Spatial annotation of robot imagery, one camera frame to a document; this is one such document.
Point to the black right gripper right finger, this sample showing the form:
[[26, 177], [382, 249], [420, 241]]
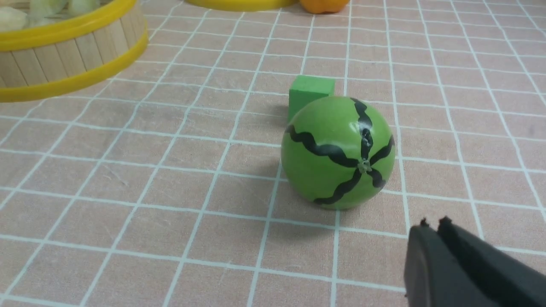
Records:
[[500, 277]]

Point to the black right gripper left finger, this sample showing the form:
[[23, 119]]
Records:
[[432, 275]]

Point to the pale dumpling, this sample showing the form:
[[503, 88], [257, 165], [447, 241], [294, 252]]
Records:
[[39, 9], [82, 7], [12, 19]]

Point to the bamboo steamer tray yellow rims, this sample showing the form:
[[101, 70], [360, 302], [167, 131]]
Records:
[[67, 54]]

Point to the green toy watermelon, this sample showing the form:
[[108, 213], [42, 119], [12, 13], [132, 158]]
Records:
[[338, 152]]

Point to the green foam cube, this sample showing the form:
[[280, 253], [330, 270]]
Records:
[[307, 88]]

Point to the pink grid tablecloth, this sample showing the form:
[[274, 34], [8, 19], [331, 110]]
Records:
[[161, 187]]

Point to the orange toy fruit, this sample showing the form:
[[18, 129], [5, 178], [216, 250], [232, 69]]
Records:
[[321, 7]]

